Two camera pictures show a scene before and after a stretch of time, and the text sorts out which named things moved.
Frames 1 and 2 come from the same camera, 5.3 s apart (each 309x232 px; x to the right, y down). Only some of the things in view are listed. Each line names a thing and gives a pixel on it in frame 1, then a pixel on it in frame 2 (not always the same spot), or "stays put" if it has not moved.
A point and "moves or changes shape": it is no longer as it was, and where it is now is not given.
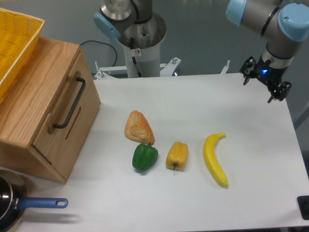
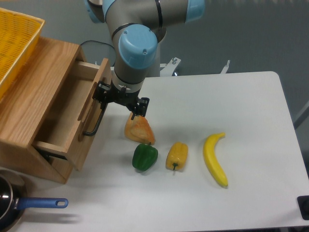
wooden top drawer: x=65 y=129 moves or changes shape
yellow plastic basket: x=18 y=33 stays put
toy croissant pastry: x=138 y=128 stays put
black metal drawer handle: x=60 y=125 → x=89 y=134
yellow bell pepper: x=176 y=156 stays put
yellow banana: x=211 y=158 stays put
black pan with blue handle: x=14 y=200 stays put
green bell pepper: x=144 y=157 stays put
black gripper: x=268 y=74 → x=104 y=92
